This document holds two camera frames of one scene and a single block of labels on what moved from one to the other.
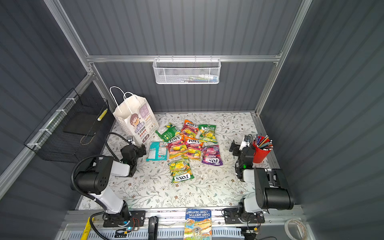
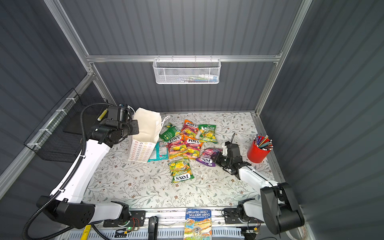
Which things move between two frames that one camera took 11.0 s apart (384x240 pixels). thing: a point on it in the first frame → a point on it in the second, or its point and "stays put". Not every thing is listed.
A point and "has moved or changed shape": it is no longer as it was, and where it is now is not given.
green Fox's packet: [207, 133] stays put
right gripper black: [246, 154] → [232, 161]
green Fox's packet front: [180, 171] stays put
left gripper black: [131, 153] → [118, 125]
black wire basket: [75, 132] stays put
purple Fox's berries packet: [211, 155] has moved or changed shape
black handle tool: [153, 228] stays put
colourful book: [198, 225] stays put
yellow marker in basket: [100, 118] stays put
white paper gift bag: [134, 116] has moved or changed shape
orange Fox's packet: [177, 147] stays put
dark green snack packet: [167, 133] stays put
